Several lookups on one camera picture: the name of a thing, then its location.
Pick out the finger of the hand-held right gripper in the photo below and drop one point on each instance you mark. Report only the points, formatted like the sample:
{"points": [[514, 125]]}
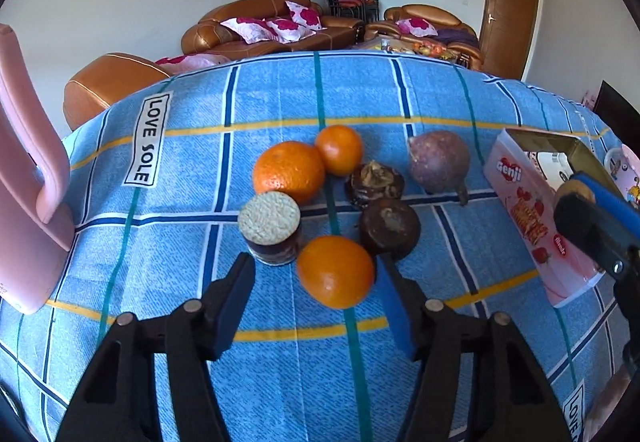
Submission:
{"points": [[580, 227], [610, 202]]}

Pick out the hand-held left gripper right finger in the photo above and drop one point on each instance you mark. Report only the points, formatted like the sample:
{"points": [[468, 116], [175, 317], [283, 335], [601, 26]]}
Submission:
{"points": [[400, 317]]}

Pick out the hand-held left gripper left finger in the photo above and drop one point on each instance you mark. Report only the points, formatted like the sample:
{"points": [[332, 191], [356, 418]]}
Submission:
{"points": [[235, 312]]}

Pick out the small tan round fruit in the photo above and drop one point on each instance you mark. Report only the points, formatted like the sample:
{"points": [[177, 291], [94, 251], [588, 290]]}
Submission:
{"points": [[577, 189]]}

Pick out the pink tin box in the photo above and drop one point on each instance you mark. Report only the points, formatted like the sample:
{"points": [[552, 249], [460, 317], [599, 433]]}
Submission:
{"points": [[530, 217]]}

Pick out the medium orange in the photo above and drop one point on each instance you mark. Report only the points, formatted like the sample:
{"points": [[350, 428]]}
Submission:
{"points": [[335, 272]]}

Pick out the water chestnut with tan sprout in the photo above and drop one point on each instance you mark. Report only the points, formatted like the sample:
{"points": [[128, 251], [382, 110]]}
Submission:
{"points": [[375, 187]]}

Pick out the large orange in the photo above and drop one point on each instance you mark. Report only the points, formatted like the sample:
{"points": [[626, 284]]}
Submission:
{"points": [[287, 172]]}

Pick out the purple passion fruit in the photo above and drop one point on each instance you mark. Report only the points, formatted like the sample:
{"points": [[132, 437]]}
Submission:
{"points": [[439, 162]]}

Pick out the small orange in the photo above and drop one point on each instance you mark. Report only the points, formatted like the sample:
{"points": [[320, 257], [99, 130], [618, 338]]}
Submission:
{"points": [[339, 149]]}

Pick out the blue plaid cloth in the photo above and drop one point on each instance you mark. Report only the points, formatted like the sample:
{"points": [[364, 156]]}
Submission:
{"points": [[280, 387]]}

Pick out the glass jar with cork lid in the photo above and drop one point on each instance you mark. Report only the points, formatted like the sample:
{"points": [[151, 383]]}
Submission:
{"points": [[270, 222]]}

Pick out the black television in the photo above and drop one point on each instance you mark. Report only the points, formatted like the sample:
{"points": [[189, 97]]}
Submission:
{"points": [[617, 104]]}

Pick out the brown wooden door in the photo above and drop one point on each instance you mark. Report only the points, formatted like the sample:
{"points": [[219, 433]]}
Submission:
{"points": [[507, 22]]}

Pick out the purple blanket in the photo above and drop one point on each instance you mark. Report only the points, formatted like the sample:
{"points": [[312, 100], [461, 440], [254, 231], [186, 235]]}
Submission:
{"points": [[457, 34]]}

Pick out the pile of assorted fruit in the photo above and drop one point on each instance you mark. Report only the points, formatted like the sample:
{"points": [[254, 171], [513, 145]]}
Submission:
{"points": [[430, 49]]}

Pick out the pink plastic chair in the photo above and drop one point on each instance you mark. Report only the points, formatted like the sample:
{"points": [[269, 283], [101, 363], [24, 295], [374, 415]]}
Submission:
{"points": [[30, 202]]}

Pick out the white pillow with pink flowers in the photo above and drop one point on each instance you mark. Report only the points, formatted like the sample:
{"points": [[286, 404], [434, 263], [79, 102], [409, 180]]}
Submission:
{"points": [[247, 29], [187, 61], [415, 26], [304, 14], [285, 28]]}

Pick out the brown leather armchair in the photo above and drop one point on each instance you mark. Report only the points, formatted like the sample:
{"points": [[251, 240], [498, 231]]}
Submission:
{"points": [[430, 12]]}

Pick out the brown leather ottoman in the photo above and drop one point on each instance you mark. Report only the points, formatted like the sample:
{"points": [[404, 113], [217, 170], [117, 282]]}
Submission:
{"points": [[105, 82]]}

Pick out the wooden coffee table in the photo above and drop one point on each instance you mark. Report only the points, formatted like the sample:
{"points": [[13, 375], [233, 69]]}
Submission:
{"points": [[380, 44]]}

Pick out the long brown leather sofa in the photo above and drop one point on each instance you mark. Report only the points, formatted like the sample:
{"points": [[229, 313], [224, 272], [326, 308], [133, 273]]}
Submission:
{"points": [[250, 7]]}

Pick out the stack of dark chairs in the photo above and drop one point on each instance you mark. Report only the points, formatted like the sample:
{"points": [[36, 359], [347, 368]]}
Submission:
{"points": [[352, 2]]}

